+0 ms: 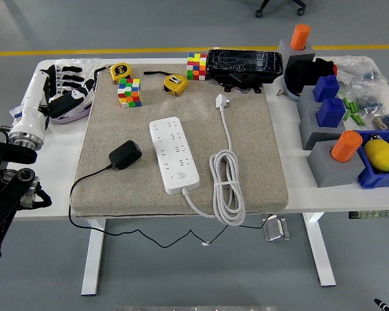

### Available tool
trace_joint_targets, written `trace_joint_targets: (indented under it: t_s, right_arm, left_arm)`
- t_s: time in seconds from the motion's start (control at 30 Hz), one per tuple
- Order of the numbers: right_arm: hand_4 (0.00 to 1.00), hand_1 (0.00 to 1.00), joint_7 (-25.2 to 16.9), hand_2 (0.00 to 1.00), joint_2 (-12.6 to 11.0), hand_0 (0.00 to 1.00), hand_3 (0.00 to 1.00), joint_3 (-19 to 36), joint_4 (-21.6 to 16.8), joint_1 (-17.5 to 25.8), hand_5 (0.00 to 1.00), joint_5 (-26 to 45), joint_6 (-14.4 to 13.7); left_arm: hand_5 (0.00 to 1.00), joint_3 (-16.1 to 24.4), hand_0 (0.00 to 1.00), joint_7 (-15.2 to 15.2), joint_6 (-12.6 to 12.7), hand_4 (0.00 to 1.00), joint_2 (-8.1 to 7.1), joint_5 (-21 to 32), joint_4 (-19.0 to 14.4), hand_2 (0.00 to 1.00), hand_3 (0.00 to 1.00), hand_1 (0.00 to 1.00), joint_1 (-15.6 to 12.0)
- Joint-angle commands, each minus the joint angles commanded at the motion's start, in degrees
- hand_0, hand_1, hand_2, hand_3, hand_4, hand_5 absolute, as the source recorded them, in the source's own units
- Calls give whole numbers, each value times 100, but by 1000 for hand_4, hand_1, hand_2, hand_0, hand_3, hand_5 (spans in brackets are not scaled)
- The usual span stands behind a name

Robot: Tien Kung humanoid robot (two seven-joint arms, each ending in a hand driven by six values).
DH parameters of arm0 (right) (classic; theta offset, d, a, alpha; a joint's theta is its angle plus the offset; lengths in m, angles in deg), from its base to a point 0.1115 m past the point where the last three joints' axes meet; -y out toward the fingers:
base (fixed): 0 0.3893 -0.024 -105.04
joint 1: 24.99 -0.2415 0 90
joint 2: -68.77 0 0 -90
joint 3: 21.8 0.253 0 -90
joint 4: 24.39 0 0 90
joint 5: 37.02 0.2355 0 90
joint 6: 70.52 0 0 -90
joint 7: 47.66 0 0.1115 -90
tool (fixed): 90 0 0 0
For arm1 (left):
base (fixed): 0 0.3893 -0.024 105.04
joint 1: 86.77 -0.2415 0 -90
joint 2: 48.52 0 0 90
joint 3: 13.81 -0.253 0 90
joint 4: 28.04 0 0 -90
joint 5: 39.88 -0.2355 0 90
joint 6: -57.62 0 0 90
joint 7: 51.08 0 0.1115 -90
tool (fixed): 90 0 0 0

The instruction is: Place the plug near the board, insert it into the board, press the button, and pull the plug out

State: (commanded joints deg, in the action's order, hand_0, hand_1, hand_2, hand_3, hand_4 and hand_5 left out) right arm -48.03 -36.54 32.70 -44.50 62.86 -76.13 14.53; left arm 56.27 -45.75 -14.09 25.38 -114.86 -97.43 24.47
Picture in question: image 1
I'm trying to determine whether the yellow lemon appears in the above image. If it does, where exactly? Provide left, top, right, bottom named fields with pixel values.
left=364, top=138, right=389, bottom=172

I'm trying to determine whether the multicolour puzzle cube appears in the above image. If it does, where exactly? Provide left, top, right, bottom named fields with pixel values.
left=186, top=52, right=208, bottom=81
left=117, top=77, right=144, bottom=109

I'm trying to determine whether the table control panel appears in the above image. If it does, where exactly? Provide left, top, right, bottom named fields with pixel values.
left=349, top=210, right=389, bottom=220

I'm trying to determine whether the pale blue dish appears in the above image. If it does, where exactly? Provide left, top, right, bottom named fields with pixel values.
left=283, top=73, right=302, bottom=102

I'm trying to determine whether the blue plastic bin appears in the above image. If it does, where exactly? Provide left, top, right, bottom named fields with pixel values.
left=352, top=130, right=389, bottom=190

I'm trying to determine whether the grey two-slot holder block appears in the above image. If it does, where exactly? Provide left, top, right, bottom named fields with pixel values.
left=297, top=85, right=347, bottom=151

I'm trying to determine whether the white power strip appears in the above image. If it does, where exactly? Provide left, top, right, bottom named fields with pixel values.
left=148, top=115, right=201, bottom=195

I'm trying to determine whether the black film-wrapped box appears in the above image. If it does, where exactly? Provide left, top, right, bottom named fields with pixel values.
left=206, top=49, right=285, bottom=95

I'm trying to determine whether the thin black plug cord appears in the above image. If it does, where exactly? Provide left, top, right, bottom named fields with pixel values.
left=67, top=163, right=276, bottom=249

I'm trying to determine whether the grey-brown mat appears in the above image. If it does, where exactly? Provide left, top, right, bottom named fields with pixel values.
left=69, top=63, right=289, bottom=217

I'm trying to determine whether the black plug adapter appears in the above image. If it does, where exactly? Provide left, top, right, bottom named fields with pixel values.
left=108, top=139, right=143, bottom=171

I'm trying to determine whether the clear bag of blue parts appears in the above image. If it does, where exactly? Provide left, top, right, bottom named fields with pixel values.
left=356, top=92, right=385, bottom=114

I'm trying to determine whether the metal foot pedal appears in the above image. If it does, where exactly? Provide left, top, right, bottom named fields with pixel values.
left=262, top=216, right=291, bottom=242

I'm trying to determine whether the black cloth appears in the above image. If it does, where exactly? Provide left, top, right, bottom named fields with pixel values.
left=284, top=57, right=338, bottom=95

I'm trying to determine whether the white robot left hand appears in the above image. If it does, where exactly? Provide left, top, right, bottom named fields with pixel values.
left=10, top=63, right=97, bottom=134

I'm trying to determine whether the black office chair base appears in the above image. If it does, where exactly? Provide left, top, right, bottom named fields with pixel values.
left=254, top=0, right=307, bottom=18

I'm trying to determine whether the orange cylinder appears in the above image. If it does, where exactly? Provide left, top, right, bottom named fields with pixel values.
left=331, top=130, right=363, bottom=163
left=290, top=24, right=312, bottom=52

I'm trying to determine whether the yellow tape measure, 5m print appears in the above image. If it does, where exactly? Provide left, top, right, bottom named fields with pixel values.
left=93, top=62, right=133, bottom=86

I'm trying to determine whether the white power cord with plug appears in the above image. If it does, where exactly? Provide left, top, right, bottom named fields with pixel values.
left=180, top=93, right=246, bottom=227

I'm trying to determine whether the blue block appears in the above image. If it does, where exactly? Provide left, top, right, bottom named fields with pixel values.
left=312, top=75, right=340, bottom=103
left=316, top=97, right=347, bottom=129

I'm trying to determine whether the large clear plastic bag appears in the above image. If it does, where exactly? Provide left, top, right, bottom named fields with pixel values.
left=335, top=55, right=389, bottom=95

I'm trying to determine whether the white table leg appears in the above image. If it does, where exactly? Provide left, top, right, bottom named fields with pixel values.
left=303, top=212, right=337, bottom=288
left=80, top=217, right=107, bottom=296

